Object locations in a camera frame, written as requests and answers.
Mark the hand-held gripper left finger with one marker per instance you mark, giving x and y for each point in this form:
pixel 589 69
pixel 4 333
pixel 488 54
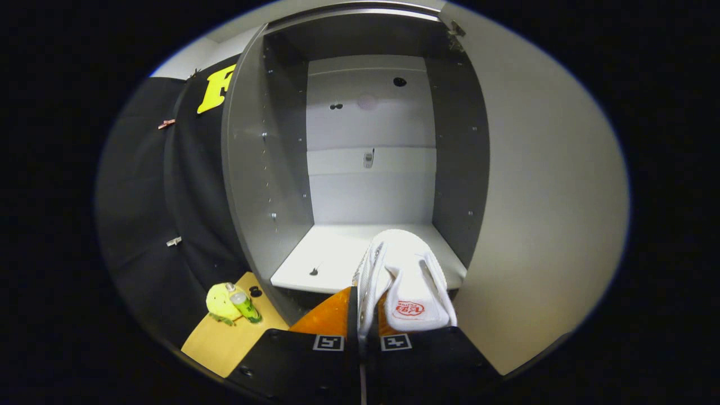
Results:
pixel 304 365

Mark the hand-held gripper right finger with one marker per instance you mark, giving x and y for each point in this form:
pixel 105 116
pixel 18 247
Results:
pixel 427 365

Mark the white shoe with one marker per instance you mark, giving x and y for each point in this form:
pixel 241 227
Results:
pixel 408 264

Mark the dark grey shoe cabinet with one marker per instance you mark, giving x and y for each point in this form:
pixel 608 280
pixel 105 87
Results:
pixel 253 169

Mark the white cabinet shelf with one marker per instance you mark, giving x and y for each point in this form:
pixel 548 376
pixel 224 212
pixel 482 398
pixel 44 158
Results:
pixel 326 253

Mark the green bottle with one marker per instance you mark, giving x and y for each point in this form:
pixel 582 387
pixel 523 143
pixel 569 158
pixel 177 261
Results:
pixel 244 306

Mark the small black cap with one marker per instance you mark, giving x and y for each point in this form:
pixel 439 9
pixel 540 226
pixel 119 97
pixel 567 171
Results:
pixel 255 291

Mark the yellow plush toy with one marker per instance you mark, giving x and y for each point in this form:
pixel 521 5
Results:
pixel 219 304

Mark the black backdrop cloth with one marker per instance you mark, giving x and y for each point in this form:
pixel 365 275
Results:
pixel 140 197

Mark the red clip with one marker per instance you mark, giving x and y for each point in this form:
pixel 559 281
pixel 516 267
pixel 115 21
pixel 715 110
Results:
pixel 166 124

